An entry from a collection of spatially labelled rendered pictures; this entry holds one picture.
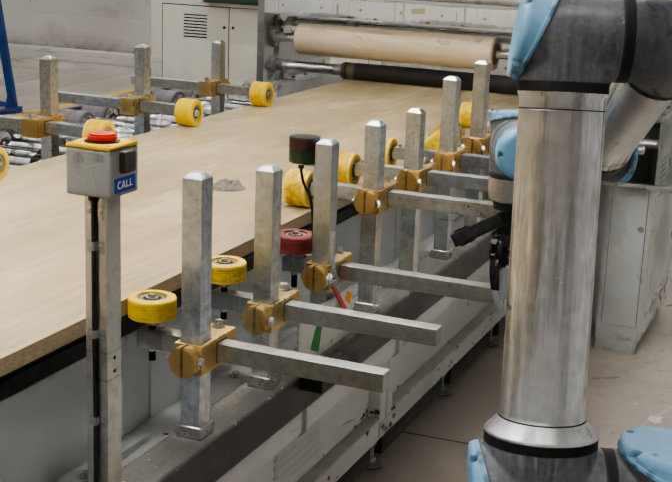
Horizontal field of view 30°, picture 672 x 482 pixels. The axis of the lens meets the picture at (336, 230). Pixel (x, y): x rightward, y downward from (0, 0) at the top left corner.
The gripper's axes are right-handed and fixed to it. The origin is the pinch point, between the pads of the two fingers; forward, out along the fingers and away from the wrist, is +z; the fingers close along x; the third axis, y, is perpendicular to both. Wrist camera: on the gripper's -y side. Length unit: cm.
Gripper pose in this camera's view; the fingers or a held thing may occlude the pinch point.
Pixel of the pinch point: (497, 304)
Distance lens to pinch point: 237.9
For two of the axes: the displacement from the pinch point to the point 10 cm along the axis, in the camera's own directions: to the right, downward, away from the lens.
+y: 9.2, 1.0, -3.9
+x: 4.0, -2.1, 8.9
